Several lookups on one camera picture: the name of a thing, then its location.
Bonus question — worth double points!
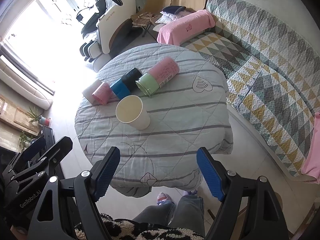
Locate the pink cloth on sofa edge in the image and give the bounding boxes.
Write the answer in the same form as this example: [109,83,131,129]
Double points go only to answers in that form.
[302,112,320,184]

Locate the wooden tv cabinet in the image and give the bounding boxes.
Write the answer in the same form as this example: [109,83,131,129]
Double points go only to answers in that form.
[1,95,40,135]

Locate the triangle patterned quilted sofa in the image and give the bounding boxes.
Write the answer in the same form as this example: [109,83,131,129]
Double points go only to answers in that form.
[183,0,319,183]

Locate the potted plant red pot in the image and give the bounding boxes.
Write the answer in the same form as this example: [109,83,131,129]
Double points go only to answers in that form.
[26,108,51,127]

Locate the pink and green can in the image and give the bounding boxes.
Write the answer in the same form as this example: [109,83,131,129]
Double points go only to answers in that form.
[136,57,180,97]

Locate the person's grey trouser legs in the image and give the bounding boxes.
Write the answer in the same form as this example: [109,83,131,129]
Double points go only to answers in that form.
[133,190,206,237]

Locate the grey striped quilted table cover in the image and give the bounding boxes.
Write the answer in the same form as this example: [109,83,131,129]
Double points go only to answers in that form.
[75,43,233,198]

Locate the small pink cup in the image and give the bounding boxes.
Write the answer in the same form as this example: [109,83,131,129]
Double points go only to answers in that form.
[92,82,113,105]

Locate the dark blue cushion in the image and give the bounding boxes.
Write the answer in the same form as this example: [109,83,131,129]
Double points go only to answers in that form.
[162,5,186,15]

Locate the black and blue can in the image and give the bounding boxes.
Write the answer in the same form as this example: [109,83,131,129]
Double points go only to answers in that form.
[110,68,143,100]

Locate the small white cup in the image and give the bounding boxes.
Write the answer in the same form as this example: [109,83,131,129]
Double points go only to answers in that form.
[82,79,102,104]

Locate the white massage chair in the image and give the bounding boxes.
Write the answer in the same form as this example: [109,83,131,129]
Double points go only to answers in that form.
[80,0,136,62]

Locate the cream paper cup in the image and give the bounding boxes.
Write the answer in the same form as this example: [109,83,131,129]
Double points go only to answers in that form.
[116,95,151,130]

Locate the pink towel on armrest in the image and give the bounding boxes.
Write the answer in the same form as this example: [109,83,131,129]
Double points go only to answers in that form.
[157,10,215,46]

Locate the black white fuzzy garment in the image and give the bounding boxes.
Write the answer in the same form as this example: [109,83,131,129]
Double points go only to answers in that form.
[75,212,205,240]

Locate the small folding side table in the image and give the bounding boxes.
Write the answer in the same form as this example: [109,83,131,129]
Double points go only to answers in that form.
[131,12,161,37]

